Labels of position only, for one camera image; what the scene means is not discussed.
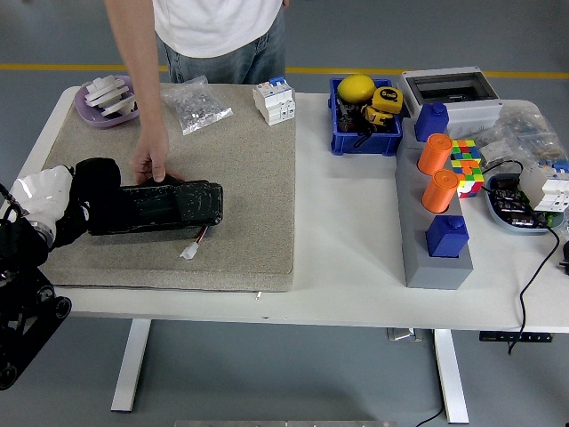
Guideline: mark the person's right hand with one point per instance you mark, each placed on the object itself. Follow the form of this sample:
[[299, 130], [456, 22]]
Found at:
[[151, 155]]

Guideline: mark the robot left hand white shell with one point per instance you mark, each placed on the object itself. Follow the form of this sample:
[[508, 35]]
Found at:
[[42, 195]]

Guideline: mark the person's right forearm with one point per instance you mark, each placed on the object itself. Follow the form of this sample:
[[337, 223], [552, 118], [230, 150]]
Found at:
[[140, 66]]

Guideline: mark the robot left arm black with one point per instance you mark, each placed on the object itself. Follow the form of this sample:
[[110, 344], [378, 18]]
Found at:
[[20, 249]]

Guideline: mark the black desk control panel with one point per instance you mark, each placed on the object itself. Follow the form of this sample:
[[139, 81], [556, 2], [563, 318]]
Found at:
[[515, 337]]

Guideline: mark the clear bag of screws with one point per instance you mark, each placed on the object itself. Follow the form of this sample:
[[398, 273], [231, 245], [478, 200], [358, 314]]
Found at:
[[193, 106]]

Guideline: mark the purple plastic tray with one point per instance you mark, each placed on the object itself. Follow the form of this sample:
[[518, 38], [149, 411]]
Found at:
[[91, 118]]

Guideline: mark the grey-brown mat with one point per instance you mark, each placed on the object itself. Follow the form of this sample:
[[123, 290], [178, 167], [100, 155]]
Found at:
[[249, 178]]

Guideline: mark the white circuit breaker blue switches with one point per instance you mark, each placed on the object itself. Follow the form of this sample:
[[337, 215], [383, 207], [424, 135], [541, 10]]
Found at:
[[273, 100]]

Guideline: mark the person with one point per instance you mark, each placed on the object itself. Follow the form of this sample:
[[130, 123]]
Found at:
[[222, 31]]

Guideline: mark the white table leg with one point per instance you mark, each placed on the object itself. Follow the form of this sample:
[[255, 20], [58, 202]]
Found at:
[[451, 378], [131, 364]]

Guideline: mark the yellow lemon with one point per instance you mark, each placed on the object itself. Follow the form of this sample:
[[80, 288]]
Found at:
[[355, 88]]

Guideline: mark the blue plastic bin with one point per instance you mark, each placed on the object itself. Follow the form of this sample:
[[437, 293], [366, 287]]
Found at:
[[369, 144]]

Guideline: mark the yellow black tool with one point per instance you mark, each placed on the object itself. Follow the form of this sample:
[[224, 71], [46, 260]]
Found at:
[[377, 116]]

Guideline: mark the yellow tape measure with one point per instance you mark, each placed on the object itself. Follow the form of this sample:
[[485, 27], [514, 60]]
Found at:
[[387, 99]]

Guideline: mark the blue block with knob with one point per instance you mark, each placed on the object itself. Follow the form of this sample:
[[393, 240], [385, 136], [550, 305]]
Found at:
[[431, 122], [446, 238]]

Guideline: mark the grey block holder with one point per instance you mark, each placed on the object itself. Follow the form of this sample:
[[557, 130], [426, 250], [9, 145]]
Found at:
[[418, 249]]

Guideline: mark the orange cylinder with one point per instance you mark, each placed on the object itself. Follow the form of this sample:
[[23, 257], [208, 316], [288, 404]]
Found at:
[[435, 155], [440, 192]]

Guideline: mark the colourful puzzle cube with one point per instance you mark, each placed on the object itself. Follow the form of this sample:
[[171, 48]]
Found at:
[[470, 171]]

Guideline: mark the white grey distribution box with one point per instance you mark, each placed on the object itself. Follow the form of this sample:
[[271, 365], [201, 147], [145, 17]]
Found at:
[[471, 111]]

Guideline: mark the small bag of white parts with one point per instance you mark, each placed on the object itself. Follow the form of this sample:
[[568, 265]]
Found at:
[[495, 152]]

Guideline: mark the light blue tray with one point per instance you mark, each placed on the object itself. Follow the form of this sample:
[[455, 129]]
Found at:
[[495, 213]]

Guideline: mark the dark electronic components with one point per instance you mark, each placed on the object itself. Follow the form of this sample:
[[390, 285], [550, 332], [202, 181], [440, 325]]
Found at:
[[511, 202]]

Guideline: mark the clear bag of electronic parts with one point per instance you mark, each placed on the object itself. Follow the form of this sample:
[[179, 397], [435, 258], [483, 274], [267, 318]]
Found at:
[[529, 129]]

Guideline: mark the white circuit breaker row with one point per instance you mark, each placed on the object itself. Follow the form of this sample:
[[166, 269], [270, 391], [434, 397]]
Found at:
[[547, 189]]

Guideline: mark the black plug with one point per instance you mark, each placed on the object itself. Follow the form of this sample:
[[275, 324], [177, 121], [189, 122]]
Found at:
[[565, 255]]

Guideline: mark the white plastic bracket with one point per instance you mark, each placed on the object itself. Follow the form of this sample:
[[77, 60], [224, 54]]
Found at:
[[104, 89], [121, 107]]

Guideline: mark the silver metal bracket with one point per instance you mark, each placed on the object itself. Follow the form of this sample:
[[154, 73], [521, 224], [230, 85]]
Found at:
[[403, 334]]

